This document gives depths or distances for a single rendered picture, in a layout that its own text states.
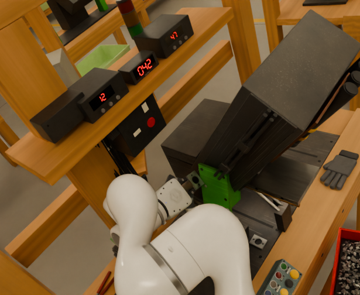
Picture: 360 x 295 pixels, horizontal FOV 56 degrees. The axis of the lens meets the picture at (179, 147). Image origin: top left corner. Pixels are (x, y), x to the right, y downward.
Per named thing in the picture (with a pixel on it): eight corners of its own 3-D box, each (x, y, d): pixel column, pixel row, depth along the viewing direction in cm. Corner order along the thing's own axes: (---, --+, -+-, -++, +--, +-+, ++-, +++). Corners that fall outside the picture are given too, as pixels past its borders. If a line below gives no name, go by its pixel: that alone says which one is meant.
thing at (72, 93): (94, 110, 99) (82, 91, 95) (55, 144, 93) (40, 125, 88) (81, 106, 104) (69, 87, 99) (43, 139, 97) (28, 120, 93)
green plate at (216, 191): (244, 211, 120) (241, 161, 109) (231, 225, 115) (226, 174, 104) (218, 199, 127) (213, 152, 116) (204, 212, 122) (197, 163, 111)
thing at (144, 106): (168, 125, 119) (152, 90, 109) (136, 158, 111) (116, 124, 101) (144, 118, 126) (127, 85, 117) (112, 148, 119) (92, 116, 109)
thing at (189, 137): (256, 164, 154) (241, 105, 132) (219, 215, 140) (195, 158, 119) (222, 153, 165) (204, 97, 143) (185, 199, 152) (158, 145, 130)
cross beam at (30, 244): (233, 56, 171) (229, 40, 166) (27, 268, 114) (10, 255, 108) (225, 55, 174) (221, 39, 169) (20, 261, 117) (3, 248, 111)
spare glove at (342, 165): (335, 150, 145) (335, 146, 143) (361, 158, 138) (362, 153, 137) (313, 183, 137) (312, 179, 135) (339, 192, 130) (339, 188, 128)
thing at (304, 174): (319, 172, 115) (319, 167, 113) (298, 208, 108) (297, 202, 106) (225, 144, 140) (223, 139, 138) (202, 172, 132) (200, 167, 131)
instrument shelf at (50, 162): (234, 16, 129) (232, 6, 127) (52, 187, 90) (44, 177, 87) (185, 16, 145) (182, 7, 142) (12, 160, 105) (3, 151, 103)
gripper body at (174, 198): (171, 221, 101) (195, 200, 107) (151, 194, 102) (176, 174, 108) (161, 227, 107) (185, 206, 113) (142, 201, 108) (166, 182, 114)
